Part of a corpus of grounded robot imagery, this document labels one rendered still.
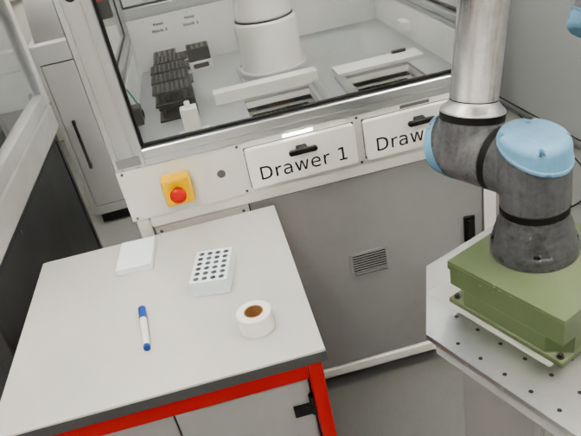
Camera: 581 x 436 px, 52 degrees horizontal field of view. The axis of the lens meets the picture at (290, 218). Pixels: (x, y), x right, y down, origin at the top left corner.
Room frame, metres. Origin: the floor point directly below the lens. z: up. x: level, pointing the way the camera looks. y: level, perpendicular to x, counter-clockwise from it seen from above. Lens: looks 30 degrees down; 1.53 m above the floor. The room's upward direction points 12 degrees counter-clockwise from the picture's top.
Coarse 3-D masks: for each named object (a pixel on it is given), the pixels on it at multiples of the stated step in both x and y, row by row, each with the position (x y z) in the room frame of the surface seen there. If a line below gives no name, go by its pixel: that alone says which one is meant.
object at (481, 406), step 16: (448, 288) 0.92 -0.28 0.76; (448, 304) 0.88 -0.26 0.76; (480, 320) 0.81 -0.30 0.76; (528, 352) 0.72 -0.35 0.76; (464, 384) 0.89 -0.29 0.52; (480, 384) 0.85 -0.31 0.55; (464, 400) 0.89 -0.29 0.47; (480, 400) 0.85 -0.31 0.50; (496, 400) 0.82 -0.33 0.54; (464, 416) 0.90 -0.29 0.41; (480, 416) 0.86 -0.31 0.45; (496, 416) 0.82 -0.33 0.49; (512, 416) 0.78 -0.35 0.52; (480, 432) 0.86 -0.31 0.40; (496, 432) 0.82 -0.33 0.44; (512, 432) 0.78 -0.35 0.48; (528, 432) 0.75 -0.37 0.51; (544, 432) 0.74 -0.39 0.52
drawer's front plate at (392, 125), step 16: (400, 112) 1.44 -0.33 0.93; (416, 112) 1.44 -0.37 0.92; (432, 112) 1.44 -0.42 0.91; (368, 128) 1.43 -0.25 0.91; (384, 128) 1.43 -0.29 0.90; (400, 128) 1.44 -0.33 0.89; (416, 128) 1.44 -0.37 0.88; (368, 144) 1.43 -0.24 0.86; (384, 144) 1.43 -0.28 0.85; (416, 144) 1.44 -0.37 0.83
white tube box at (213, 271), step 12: (204, 252) 1.18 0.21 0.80; (216, 252) 1.17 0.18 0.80; (228, 252) 1.16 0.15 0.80; (204, 264) 1.13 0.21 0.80; (216, 264) 1.12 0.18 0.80; (228, 264) 1.11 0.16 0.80; (192, 276) 1.09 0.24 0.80; (204, 276) 1.08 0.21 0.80; (216, 276) 1.07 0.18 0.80; (228, 276) 1.08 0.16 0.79; (192, 288) 1.06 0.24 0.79; (204, 288) 1.06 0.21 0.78; (216, 288) 1.06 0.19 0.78; (228, 288) 1.06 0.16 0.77
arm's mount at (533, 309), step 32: (576, 224) 0.90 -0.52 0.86; (480, 256) 0.87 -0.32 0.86; (480, 288) 0.82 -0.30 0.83; (512, 288) 0.77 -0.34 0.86; (544, 288) 0.75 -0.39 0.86; (576, 288) 0.73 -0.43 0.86; (512, 320) 0.76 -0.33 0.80; (544, 320) 0.70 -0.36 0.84; (576, 320) 0.68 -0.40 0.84; (544, 352) 0.70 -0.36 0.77; (576, 352) 0.69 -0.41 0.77
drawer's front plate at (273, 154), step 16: (336, 128) 1.42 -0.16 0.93; (352, 128) 1.42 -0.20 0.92; (272, 144) 1.41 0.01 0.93; (288, 144) 1.41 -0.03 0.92; (320, 144) 1.42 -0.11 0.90; (336, 144) 1.42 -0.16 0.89; (352, 144) 1.42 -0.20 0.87; (256, 160) 1.40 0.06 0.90; (272, 160) 1.41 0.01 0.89; (288, 160) 1.41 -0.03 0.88; (304, 160) 1.41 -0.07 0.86; (336, 160) 1.42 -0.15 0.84; (352, 160) 1.42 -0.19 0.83; (256, 176) 1.40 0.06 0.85; (272, 176) 1.41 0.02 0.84; (288, 176) 1.41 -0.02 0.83
